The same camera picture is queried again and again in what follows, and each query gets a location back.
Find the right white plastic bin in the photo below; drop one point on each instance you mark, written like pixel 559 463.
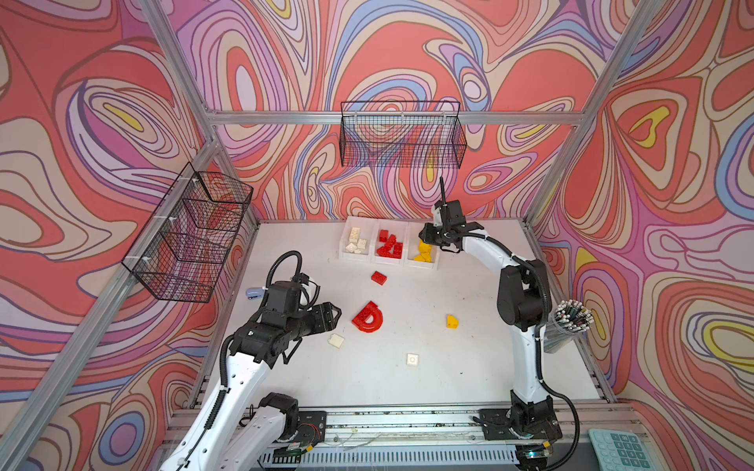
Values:
pixel 412 244

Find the black wire basket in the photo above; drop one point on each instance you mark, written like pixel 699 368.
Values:
pixel 402 134
pixel 197 223

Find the red arch lego piece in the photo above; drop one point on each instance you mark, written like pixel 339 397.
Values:
pixel 370 318

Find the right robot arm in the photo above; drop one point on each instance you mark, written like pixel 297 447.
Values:
pixel 524 303

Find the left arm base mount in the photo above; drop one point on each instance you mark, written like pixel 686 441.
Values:
pixel 309 432

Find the teal calculator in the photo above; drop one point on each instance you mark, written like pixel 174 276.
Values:
pixel 619 451

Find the white plastic bin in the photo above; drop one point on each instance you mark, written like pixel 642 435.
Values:
pixel 397 228
pixel 412 244
pixel 368 227

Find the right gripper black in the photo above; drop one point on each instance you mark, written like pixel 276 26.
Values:
pixel 427 229

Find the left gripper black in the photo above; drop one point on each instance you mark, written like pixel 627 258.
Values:
pixel 323 317

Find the black wire basket back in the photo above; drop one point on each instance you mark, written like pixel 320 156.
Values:
pixel 402 134

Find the left white plastic bin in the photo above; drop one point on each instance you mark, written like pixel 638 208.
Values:
pixel 368 227

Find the red long lego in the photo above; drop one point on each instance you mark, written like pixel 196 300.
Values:
pixel 397 250

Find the black wire basket left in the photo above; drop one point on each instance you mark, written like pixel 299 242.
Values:
pixel 197 223

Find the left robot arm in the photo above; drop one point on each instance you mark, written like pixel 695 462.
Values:
pixel 230 433

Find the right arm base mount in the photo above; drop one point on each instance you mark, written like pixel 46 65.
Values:
pixel 538 432

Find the middle white plastic bin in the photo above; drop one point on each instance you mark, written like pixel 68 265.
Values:
pixel 397 228

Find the yellow small lego lower right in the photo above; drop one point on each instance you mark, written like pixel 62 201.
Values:
pixel 452 322

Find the cup of pens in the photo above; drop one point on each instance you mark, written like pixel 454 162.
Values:
pixel 569 319

